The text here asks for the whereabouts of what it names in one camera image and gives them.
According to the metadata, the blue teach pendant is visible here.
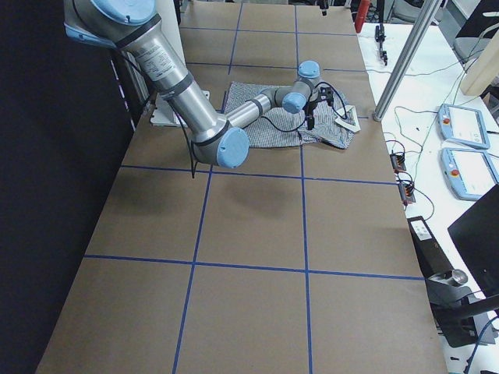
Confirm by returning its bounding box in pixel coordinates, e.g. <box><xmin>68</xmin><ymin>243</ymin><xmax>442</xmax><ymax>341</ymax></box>
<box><xmin>440</xmin><ymin>147</ymin><xmax>498</xmax><ymax>201</ymax></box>
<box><xmin>437</xmin><ymin>104</ymin><xmax>490</xmax><ymax>150</ymax></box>

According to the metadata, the black monitor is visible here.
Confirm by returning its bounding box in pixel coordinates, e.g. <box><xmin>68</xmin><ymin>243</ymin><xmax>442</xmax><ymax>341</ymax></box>
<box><xmin>448</xmin><ymin>186</ymin><xmax>499</xmax><ymax>297</ymax></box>

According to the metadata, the upper small circuit board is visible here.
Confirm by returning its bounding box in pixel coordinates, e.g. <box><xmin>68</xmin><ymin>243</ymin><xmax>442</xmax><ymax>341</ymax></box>
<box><xmin>389</xmin><ymin>152</ymin><xmax>406</xmax><ymax>174</ymax></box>

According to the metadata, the blue white striped polo shirt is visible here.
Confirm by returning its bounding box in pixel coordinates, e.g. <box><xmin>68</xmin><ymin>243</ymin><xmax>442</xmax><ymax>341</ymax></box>
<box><xmin>244</xmin><ymin>93</ymin><xmax>355</xmax><ymax>149</ymax></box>

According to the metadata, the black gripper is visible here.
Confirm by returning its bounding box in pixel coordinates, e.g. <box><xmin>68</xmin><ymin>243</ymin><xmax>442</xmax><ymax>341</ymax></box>
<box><xmin>306</xmin><ymin>0</ymin><xmax>334</xmax><ymax>130</ymax></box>

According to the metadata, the red cylinder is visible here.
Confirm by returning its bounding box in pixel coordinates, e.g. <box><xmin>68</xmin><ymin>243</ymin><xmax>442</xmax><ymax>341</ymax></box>
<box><xmin>354</xmin><ymin>0</ymin><xmax>370</xmax><ymax>34</ymax></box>

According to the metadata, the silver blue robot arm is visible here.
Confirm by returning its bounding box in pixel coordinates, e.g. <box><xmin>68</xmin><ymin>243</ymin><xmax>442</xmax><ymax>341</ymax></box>
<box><xmin>64</xmin><ymin>0</ymin><xmax>320</xmax><ymax>168</ymax></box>

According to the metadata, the black box with label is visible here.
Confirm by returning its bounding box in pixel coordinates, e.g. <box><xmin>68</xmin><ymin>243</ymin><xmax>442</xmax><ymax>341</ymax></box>
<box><xmin>407</xmin><ymin>216</ymin><xmax>453</xmax><ymax>278</ymax></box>

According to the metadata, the aluminium frame post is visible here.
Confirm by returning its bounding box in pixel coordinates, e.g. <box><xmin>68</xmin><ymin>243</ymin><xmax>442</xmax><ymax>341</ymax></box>
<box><xmin>373</xmin><ymin>0</ymin><xmax>441</xmax><ymax>122</ymax></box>

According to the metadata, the beige wooden board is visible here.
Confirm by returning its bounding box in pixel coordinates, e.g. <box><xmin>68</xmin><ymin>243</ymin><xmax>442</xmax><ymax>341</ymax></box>
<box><xmin>460</xmin><ymin>32</ymin><xmax>498</xmax><ymax>96</ymax></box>

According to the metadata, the upper blue teach pendant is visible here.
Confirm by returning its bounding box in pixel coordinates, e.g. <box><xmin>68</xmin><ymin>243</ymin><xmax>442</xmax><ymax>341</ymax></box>
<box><xmin>437</xmin><ymin>104</ymin><xmax>490</xmax><ymax>150</ymax></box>

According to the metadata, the lower blue teach pendant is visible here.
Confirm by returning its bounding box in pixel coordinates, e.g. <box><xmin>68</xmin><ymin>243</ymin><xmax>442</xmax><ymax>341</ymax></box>
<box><xmin>440</xmin><ymin>147</ymin><xmax>498</xmax><ymax>201</ymax></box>

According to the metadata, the black stand with metal knob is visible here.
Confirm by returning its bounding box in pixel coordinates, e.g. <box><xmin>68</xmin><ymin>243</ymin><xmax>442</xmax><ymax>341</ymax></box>
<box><xmin>425</xmin><ymin>277</ymin><xmax>498</xmax><ymax>348</ymax></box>

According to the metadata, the small circuit board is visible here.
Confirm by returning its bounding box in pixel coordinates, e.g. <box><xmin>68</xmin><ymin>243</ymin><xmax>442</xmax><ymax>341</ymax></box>
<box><xmin>389</xmin><ymin>152</ymin><xmax>406</xmax><ymax>174</ymax></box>
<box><xmin>397</xmin><ymin>179</ymin><xmax>416</xmax><ymax>206</ymax></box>

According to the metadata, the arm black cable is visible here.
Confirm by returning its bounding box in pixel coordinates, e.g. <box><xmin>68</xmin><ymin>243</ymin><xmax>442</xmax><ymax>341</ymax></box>
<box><xmin>116</xmin><ymin>50</ymin><xmax>352</xmax><ymax>180</ymax></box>

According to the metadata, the lower small circuit board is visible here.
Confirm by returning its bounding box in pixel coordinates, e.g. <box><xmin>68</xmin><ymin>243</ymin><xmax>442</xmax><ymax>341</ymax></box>
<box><xmin>397</xmin><ymin>179</ymin><xmax>416</xmax><ymax>206</ymax></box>

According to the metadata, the black tripod tool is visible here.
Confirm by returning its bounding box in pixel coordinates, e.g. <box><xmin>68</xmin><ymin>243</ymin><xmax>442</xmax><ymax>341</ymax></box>
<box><xmin>374</xmin><ymin>22</ymin><xmax>388</xmax><ymax>66</ymax></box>

